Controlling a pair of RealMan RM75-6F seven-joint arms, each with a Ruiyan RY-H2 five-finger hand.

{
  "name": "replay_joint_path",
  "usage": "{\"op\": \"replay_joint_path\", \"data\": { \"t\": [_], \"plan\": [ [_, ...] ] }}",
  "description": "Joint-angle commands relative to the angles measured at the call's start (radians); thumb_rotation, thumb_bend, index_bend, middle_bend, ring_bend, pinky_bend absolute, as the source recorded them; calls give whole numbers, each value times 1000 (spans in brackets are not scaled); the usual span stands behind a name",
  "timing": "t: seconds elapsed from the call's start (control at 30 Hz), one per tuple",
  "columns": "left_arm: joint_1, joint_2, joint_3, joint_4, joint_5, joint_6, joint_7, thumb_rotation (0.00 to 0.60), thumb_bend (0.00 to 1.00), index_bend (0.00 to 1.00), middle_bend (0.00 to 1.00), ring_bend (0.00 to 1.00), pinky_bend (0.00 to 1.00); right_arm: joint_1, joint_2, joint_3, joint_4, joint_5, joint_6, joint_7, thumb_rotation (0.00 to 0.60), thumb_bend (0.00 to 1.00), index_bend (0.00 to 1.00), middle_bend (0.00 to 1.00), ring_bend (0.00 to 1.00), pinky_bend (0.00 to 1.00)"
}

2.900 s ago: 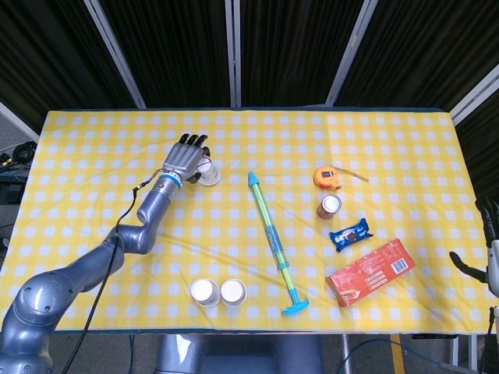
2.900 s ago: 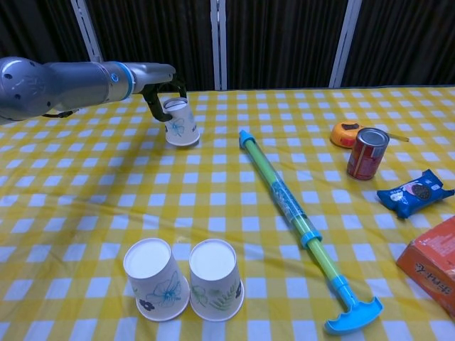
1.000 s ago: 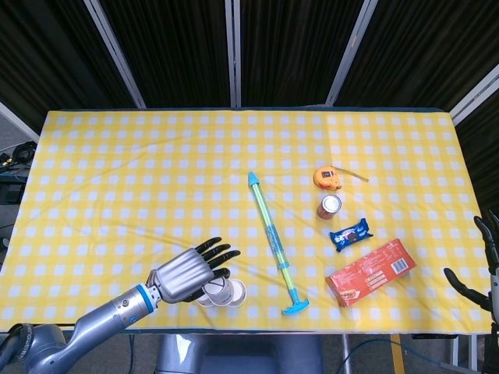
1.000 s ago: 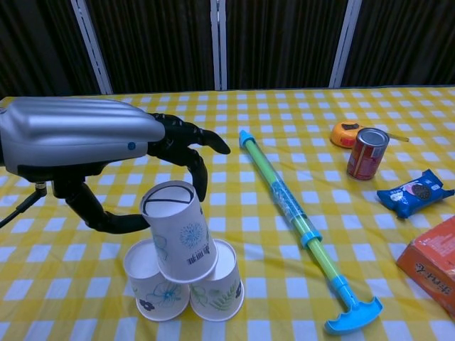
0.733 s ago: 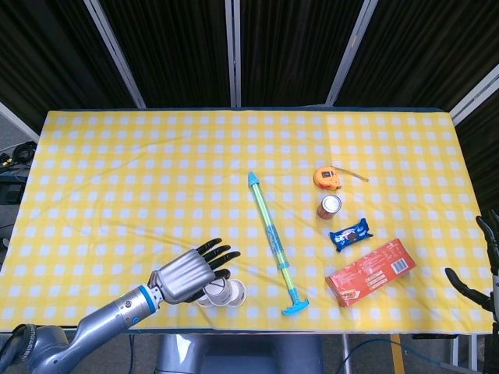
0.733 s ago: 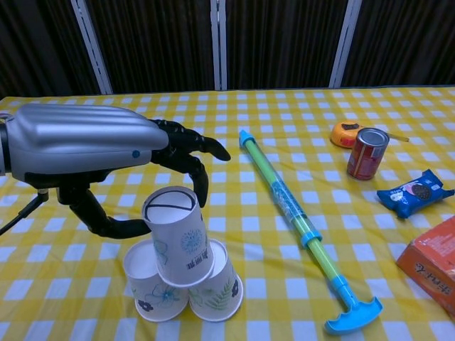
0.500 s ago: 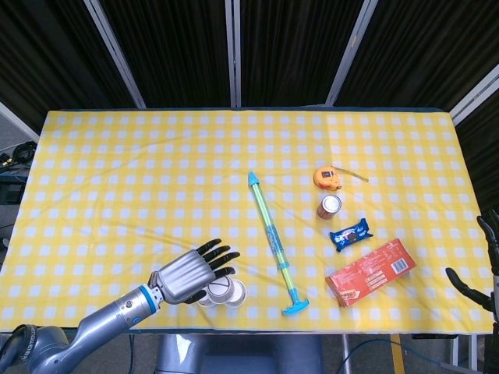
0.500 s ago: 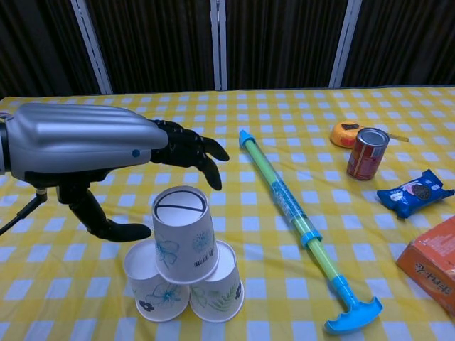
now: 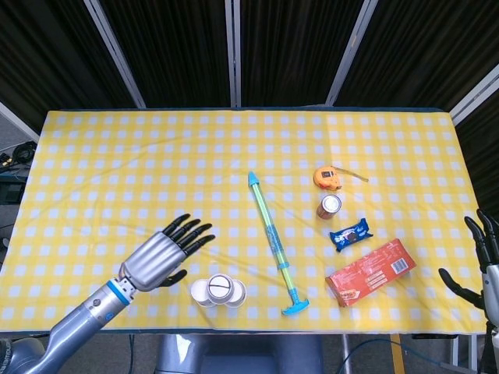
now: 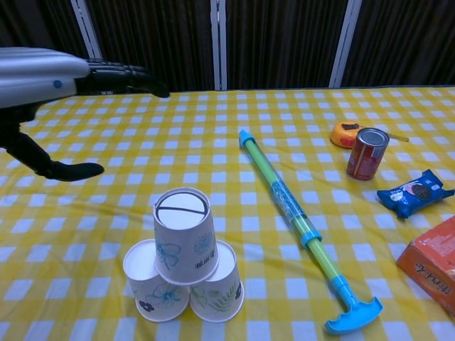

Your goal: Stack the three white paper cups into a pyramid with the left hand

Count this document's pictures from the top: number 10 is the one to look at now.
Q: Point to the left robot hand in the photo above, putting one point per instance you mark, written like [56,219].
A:
[32,74]

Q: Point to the white paper cup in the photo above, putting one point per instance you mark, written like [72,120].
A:
[220,295]
[156,295]
[185,234]

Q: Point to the yellow white checkered tablecloth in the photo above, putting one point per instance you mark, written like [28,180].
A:
[227,160]

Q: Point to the green blue water pump toy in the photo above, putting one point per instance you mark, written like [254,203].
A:
[286,197]

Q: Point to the white paper cup, green leaves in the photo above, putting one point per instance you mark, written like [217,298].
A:
[220,295]

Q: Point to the orange tape measure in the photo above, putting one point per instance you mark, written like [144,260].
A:
[340,135]

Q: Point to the red drink can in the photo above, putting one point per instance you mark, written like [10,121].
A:
[366,156]

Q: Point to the blue cookie packet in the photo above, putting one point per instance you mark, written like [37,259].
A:
[409,195]

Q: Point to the orange biscuit box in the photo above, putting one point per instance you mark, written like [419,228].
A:
[433,263]

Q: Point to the white partition post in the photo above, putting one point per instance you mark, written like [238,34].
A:
[218,44]
[87,28]
[343,44]

